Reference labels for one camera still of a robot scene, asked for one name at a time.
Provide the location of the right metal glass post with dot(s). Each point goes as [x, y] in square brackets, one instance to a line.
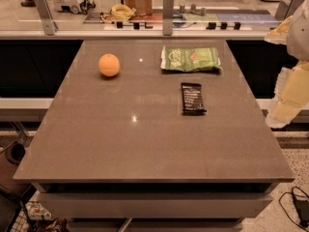
[287, 8]

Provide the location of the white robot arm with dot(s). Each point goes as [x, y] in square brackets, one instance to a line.
[298, 39]

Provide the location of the middle metal glass post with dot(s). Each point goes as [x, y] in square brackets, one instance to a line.
[167, 24]

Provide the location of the green snack bag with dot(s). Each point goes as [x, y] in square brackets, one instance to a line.
[190, 60]

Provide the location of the left metal glass post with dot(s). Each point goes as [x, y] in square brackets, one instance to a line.
[48, 25]

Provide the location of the orange fruit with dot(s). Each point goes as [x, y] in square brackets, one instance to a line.
[109, 65]

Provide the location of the black snack bar wrapper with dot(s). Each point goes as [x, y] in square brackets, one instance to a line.
[192, 99]

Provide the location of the wire basket with packages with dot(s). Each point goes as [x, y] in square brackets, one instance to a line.
[34, 217]

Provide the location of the black power adapter with cable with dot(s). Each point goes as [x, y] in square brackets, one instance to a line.
[300, 200]

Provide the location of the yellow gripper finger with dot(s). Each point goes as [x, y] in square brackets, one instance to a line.
[279, 35]
[291, 94]

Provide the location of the metal glass post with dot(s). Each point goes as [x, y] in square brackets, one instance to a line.
[167, 24]
[287, 8]
[48, 25]

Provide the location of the dark round bin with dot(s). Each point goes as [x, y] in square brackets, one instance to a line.
[15, 153]

